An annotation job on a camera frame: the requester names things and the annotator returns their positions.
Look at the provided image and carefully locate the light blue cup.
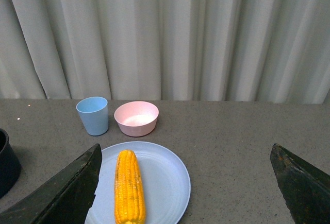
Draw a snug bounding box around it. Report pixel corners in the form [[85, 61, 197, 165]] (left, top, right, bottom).
[[76, 96, 109, 136]]

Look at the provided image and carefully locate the light blue plate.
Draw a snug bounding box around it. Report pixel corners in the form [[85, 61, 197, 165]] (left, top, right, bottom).
[[85, 141, 191, 223]]

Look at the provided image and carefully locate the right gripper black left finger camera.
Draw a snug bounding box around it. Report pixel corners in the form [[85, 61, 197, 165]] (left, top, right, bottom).
[[1, 144, 102, 223]]

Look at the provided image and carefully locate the yellow corn cob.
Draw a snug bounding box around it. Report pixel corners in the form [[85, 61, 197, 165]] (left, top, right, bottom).
[[114, 150, 146, 223]]

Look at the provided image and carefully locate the dark blue saucepan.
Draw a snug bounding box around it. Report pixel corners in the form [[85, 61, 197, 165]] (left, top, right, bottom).
[[0, 129, 21, 198]]

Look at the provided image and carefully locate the white curtain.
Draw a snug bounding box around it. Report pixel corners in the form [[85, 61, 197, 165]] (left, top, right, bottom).
[[1, 0, 329, 104]]

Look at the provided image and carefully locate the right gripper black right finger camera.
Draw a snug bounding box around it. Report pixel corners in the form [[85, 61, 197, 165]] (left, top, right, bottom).
[[270, 144, 329, 223]]

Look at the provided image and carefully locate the pink bowl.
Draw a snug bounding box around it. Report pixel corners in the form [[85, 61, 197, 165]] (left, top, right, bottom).
[[114, 101, 159, 137]]

